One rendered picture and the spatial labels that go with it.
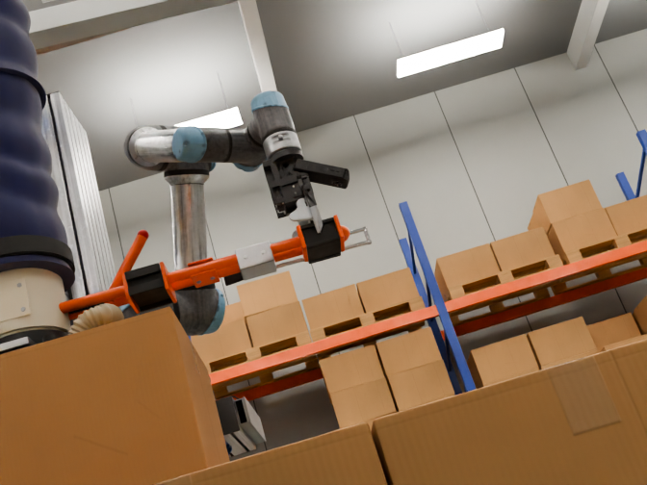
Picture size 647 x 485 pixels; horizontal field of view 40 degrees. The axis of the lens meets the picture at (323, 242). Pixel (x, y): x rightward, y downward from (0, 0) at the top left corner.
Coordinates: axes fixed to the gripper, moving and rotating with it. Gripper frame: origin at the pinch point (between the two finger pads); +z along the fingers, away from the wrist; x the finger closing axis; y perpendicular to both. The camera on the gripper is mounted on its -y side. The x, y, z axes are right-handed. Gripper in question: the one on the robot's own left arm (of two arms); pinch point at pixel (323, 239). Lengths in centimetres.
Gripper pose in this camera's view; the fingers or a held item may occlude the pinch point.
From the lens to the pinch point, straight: 176.2
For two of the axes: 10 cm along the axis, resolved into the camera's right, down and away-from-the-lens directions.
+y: -9.6, 2.8, -0.8
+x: -0.4, -4.0, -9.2
